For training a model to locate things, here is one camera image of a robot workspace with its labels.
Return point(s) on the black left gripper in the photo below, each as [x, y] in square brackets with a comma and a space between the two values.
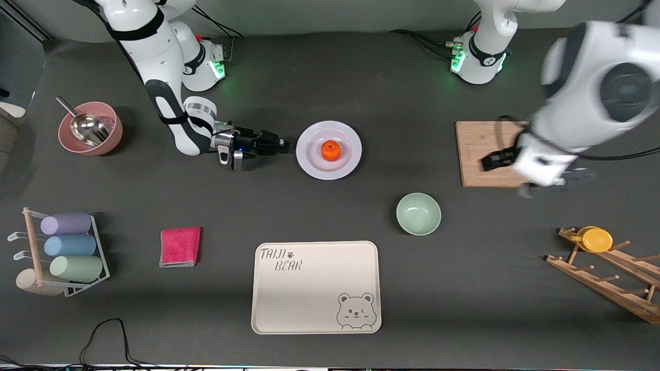
[496, 160]

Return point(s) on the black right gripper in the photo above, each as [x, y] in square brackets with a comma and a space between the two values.
[251, 142]

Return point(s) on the white round plate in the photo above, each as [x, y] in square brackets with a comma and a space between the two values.
[314, 165]

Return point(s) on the orange fruit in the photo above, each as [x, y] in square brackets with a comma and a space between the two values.
[330, 150]

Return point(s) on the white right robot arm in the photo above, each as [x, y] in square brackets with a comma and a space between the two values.
[149, 41]

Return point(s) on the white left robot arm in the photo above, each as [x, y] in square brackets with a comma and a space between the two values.
[593, 87]

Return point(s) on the wooden cutting board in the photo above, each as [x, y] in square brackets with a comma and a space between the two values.
[474, 149]

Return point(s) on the pale green bowl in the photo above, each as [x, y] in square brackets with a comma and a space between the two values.
[418, 214]

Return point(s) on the yellow cup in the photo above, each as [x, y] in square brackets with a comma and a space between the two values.
[597, 240]

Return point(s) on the pink folded cloth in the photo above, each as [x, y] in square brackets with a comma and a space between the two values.
[180, 247]

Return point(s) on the cream tray with bear print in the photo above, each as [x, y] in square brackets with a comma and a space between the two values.
[309, 293]

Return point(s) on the wooden peg rack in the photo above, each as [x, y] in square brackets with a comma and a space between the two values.
[598, 288]

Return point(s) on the metal scoop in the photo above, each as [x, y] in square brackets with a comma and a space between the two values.
[87, 129]

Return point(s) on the pink bowl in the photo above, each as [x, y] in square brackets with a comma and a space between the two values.
[69, 139]

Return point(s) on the pale purple cup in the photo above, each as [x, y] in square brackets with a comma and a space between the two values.
[66, 223]

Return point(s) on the pale blue cup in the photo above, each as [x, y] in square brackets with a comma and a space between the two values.
[69, 245]

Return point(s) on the pale green cup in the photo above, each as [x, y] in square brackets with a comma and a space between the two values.
[76, 268]

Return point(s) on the white rounded object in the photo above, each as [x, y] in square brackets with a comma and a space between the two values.
[10, 109]

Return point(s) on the beige cup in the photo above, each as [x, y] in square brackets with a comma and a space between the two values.
[28, 283]

